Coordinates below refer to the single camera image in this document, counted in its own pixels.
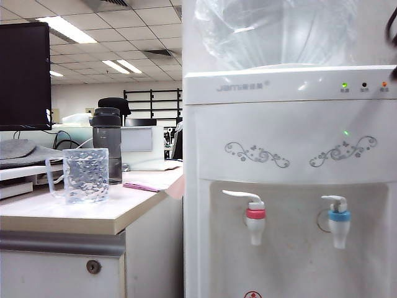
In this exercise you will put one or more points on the black computer monitor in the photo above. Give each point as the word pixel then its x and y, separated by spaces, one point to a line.
pixel 24 77

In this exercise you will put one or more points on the round metal cabinet lock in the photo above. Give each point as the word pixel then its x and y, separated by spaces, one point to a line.
pixel 93 266

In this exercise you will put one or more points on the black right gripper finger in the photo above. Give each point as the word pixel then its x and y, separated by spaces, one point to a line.
pixel 395 74

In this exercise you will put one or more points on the wall switch plate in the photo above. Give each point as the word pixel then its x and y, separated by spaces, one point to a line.
pixel 89 110

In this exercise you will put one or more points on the clear plastic mug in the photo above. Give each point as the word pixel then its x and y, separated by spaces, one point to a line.
pixel 87 177

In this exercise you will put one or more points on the black background shelf rack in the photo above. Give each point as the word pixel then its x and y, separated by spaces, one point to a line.
pixel 155 101

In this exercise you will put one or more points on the white desk cabinet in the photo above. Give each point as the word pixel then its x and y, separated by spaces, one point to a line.
pixel 46 273

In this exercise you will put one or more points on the white floor water dispenser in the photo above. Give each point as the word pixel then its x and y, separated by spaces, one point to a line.
pixel 279 124

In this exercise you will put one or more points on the white monitor riser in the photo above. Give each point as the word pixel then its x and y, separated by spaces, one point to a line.
pixel 15 180

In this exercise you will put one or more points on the blue cold water tap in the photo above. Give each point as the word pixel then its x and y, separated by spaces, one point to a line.
pixel 339 222

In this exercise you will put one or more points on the dark grey sport bottle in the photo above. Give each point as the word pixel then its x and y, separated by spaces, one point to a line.
pixel 107 133

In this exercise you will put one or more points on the frosted white desk partition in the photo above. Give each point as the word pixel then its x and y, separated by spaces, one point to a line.
pixel 141 149

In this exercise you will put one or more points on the ceiling air vent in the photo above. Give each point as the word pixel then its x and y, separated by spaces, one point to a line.
pixel 157 54

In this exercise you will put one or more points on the pink paper packet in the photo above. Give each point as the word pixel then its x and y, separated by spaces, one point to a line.
pixel 144 186

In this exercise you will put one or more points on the bagged clear water jug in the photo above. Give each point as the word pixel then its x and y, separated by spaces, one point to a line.
pixel 263 37

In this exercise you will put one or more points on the black office chair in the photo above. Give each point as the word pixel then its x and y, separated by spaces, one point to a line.
pixel 114 102

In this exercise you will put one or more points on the grey felt cloth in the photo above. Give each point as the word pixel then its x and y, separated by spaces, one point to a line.
pixel 21 152

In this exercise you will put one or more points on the fluorescent ceiling light panel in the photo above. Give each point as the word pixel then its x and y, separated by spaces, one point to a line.
pixel 56 74
pixel 66 29
pixel 121 66

